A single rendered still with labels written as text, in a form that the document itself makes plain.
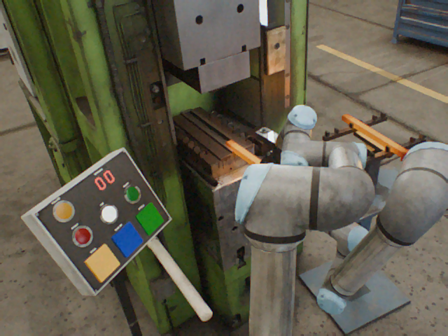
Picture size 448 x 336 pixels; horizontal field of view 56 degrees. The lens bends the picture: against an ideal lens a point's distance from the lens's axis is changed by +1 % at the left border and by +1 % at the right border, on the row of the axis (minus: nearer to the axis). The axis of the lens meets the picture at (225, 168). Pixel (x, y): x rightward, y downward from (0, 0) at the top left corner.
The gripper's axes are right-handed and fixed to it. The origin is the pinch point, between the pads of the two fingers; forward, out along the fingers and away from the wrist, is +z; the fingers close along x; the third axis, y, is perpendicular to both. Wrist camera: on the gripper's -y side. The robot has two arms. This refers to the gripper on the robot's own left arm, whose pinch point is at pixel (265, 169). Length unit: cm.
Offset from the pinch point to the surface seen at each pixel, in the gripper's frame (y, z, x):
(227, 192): -3.7, 17.1, -9.6
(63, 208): -10, -14, -66
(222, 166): -12.9, 13.0, -7.3
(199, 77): -31.6, -19.5, -12.0
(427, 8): -130, 140, 357
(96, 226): -4, -7, -59
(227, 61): -32.5, -21.7, -1.0
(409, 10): -146, 155, 357
